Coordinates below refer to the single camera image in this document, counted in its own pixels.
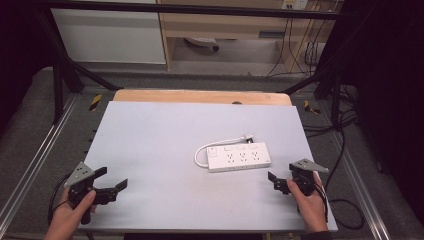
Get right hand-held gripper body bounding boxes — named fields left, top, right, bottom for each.
left=288, top=158, right=330, bottom=198

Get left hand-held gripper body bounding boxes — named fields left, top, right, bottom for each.
left=63, top=161, right=118, bottom=225

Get white power strip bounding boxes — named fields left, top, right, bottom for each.
left=206, top=142, right=272, bottom=174

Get white power strip cable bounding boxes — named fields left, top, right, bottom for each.
left=194, top=136, right=248, bottom=168

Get person's right hand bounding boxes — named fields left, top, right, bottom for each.
left=286, top=171, right=330, bottom=234

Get person's left hand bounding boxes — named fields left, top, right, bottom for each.
left=44, top=189, right=98, bottom=240

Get black curtain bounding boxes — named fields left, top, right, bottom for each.
left=0, top=0, right=56, bottom=129
left=328, top=0, right=424, bottom=228

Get wooden table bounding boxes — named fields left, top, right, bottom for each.
left=112, top=88, right=293, bottom=107

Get white cabinet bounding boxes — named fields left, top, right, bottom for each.
left=50, top=0, right=167, bottom=65

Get white device under desk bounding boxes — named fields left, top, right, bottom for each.
left=184, top=36, right=220, bottom=52

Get wooden desk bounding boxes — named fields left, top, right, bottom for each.
left=155, top=0, right=336, bottom=72

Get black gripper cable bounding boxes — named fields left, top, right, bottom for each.
left=313, top=126, right=366, bottom=231
left=47, top=173, right=73, bottom=225

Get aluminium rail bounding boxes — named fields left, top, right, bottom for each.
left=331, top=131, right=392, bottom=240
left=0, top=95, right=80, bottom=228

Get black floor cables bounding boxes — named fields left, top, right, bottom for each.
left=301, top=83, right=361, bottom=139

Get black metal frame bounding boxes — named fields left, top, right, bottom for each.
left=32, top=0, right=348, bottom=125

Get bundle of hanging cables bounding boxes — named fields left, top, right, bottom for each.
left=265, top=16, right=326, bottom=78

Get white wall socket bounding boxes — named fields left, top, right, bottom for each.
left=281, top=0, right=310, bottom=11

